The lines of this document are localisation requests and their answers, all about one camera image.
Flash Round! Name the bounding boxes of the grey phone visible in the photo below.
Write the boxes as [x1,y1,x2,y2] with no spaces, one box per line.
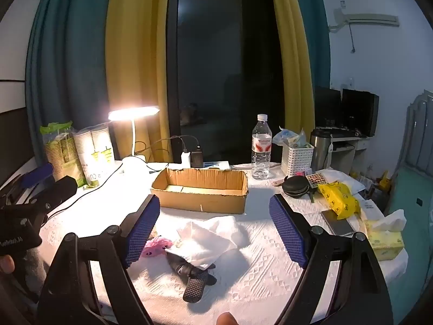
[321,209,356,238]

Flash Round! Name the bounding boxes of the yellow curtain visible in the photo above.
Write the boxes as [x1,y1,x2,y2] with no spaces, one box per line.
[267,0,315,132]
[106,0,171,163]

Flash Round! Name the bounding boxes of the pink plush toy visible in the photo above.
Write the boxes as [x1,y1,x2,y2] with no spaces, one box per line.
[141,236,174,258]

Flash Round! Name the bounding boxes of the person's right hand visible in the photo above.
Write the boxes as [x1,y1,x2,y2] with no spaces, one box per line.
[216,312,238,325]

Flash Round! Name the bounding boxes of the black round pouch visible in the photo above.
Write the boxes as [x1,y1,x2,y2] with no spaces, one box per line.
[282,175,319,199]

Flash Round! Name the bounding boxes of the green paper cup package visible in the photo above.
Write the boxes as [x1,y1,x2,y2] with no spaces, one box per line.
[40,121,87,188]

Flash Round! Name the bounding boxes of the white air conditioner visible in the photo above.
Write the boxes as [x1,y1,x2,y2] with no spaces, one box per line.
[333,7,400,28]

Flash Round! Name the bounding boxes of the white textured tablecloth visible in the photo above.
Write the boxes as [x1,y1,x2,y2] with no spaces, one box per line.
[34,161,407,325]

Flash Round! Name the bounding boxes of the yellow tissue box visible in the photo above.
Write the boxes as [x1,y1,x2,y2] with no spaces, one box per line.
[363,209,406,261]

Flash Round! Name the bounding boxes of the white desk lamp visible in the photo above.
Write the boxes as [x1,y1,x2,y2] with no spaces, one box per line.
[108,106,160,177]

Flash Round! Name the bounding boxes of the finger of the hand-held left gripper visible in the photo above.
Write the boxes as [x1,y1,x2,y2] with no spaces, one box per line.
[25,176,78,226]
[0,162,55,204]

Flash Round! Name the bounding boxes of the white computer desk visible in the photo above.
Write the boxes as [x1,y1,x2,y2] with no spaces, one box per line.
[330,129,369,177]

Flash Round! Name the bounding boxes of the dark glass door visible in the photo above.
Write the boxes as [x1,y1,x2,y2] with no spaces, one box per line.
[166,0,285,164]

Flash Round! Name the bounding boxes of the sticker sheet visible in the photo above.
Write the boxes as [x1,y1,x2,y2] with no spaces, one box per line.
[304,173,326,189]

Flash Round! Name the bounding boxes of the white plastic basket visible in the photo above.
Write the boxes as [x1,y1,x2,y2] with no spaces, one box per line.
[281,140,315,178]

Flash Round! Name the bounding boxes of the teal curtain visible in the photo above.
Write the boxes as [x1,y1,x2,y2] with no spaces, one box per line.
[291,0,331,89]
[25,0,116,163]

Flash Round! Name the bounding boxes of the black monitor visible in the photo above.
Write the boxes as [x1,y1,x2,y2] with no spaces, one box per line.
[340,89,379,138]
[314,86,342,127]

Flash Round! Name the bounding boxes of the black charger cable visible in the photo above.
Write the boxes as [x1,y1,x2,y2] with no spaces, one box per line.
[145,135,200,163]

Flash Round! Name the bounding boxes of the black lamp cable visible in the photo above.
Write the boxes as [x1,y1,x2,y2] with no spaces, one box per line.
[47,164,123,218]

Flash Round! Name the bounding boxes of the yellow tissue packet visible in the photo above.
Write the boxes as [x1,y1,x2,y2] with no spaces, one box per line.
[316,181,361,219]

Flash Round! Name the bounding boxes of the clear water bottle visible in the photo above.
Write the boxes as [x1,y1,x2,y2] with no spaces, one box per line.
[251,114,272,181]

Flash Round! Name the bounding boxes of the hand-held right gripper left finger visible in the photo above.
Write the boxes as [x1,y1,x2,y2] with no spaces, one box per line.
[37,194,161,325]

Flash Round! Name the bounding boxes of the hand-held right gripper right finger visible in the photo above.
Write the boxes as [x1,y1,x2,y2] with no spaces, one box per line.
[269,194,395,325]

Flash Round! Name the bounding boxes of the grey dotted glove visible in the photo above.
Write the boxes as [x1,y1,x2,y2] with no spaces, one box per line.
[166,244,218,303]

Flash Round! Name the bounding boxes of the plastic packets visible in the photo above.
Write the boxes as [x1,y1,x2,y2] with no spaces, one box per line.
[272,127,307,149]

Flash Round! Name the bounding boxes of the cardboard box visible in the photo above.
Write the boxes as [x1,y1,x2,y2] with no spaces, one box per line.
[151,167,249,215]

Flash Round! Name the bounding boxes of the white paper cup package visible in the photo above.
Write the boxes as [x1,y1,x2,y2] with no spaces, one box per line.
[73,123,117,187]

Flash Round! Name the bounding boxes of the person's left hand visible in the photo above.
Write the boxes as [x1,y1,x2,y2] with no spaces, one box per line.
[0,255,16,275]

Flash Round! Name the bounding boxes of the white plastic bag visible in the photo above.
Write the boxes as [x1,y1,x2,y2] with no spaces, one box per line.
[321,170,366,197]

